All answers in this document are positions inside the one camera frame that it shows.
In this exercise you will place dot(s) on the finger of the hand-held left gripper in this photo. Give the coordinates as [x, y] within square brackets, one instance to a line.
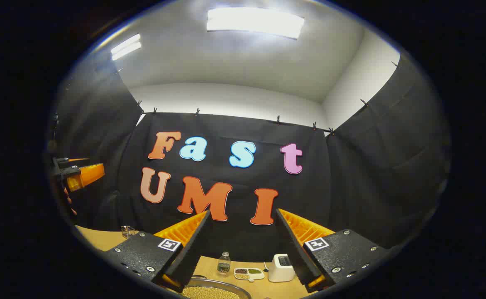
[89, 175]
[79, 160]

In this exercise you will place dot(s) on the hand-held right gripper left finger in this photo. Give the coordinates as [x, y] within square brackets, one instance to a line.
[189, 257]

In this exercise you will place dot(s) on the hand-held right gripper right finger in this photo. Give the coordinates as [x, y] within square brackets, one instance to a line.
[294, 253]

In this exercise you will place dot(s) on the stainless steel pot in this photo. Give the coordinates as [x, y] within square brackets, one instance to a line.
[242, 288]

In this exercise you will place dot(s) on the clear plastic water bottle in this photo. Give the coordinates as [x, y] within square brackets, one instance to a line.
[223, 268]

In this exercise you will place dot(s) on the pile of yellow soybeans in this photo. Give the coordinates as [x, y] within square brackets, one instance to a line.
[209, 293]

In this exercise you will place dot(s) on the white sectioned bean dish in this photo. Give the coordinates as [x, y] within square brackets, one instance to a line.
[249, 274]

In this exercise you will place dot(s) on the black backdrop cloth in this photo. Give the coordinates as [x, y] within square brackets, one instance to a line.
[342, 187]

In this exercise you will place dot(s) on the small ceiling light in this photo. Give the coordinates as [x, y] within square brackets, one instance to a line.
[125, 46]

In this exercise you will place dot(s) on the row of black clips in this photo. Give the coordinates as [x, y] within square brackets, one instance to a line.
[278, 121]

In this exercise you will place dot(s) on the large rectangular ceiling light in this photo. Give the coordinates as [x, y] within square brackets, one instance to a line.
[255, 23]

